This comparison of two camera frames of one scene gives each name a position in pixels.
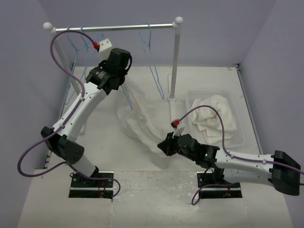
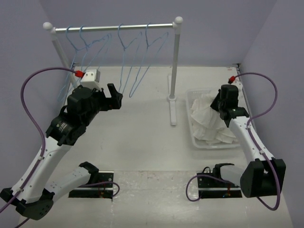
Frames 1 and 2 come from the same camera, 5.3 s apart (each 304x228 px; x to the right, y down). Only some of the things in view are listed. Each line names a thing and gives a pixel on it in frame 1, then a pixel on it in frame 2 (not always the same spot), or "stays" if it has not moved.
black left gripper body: x=122 y=77 to x=101 y=102
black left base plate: x=83 y=186 stays
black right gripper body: x=175 y=148 to x=217 y=103
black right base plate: x=206 y=178 stays
